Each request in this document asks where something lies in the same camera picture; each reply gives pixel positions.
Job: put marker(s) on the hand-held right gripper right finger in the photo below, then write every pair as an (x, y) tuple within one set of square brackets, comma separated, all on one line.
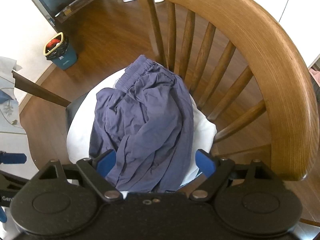
[(205, 162)]

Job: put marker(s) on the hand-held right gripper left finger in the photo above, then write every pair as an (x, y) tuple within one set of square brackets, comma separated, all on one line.
[(106, 161)]

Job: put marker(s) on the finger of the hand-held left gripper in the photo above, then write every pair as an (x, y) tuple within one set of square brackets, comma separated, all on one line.
[(2, 213), (12, 158)]

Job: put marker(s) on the blue-purple pants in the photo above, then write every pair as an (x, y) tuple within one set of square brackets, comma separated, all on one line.
[(145, 120)]

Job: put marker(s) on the dark wooden bar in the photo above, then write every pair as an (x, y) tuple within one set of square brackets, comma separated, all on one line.
[(37, 90)]

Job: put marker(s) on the teal trash bin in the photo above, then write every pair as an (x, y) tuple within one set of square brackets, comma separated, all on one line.
[(66, 57)]

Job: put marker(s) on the wooden spindle-back chair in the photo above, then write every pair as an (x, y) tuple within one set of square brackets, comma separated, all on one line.
[(275, 67)]

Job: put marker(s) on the pink cloth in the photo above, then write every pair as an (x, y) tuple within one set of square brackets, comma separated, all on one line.
[(315, 76)]

